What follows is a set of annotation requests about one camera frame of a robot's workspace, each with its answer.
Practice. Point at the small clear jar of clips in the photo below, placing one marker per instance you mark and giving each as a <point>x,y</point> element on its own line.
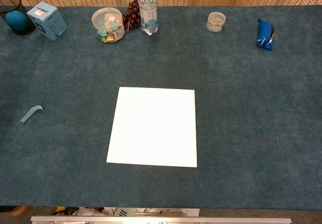
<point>215,21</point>

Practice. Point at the black mesh pen holder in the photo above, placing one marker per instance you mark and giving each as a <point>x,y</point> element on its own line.
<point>28,28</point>

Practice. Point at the blue foil packet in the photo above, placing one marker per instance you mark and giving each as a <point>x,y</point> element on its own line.
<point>262,34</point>

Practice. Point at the blue textured ball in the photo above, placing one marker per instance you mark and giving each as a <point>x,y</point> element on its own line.
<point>16,20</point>

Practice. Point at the teal felt table cloth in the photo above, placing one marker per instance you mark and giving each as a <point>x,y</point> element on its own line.
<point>239,108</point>

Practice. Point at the aluminium profile rail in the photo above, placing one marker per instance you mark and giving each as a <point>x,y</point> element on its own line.
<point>176,220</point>

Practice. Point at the dark red grape bunch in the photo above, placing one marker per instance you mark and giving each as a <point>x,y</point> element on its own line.
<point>132,15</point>

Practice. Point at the clear plastic water bottle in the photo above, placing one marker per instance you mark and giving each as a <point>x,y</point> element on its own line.
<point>148,12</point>

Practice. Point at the small light blue strip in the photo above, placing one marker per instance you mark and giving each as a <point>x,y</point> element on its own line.
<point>30,113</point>

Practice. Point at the white paper sheet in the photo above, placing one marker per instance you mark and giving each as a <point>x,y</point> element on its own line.
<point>153,131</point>

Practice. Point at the light blue cardboard box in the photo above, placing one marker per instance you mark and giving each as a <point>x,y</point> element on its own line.
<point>51,25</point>

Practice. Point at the clear jar of binder clips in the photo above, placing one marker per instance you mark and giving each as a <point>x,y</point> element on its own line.
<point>107,20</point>

